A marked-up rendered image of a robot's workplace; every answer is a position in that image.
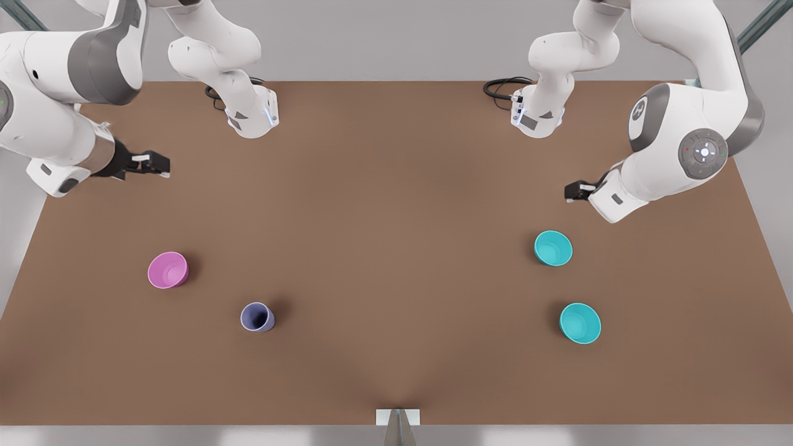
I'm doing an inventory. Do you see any teal bowl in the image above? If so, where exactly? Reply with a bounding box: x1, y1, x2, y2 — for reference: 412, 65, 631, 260
533, 230, 574, 268
559, 302, 602, 346

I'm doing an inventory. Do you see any pink bowl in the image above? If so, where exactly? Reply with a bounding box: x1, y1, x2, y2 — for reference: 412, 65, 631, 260
147, 251, 190, 290

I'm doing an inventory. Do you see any lavender blue cup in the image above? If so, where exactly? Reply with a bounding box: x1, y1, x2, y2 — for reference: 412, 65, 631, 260
240, 302, 276, 333

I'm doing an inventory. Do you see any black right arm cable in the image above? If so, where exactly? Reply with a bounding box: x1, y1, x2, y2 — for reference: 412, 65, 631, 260
205, 77, 266, 113

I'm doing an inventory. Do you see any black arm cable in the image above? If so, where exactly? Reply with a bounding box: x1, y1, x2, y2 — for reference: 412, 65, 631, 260
483, 76, 535, 113
205, 77, 266, 113

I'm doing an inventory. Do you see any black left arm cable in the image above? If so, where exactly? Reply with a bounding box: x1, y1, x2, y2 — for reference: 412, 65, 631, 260
483, 76, 535, 113

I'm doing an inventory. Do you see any silver frame post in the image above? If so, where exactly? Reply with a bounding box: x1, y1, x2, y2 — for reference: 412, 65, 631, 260
375, 408, 421, 446
0, 0, 49, 32
685, 0, 793, 88

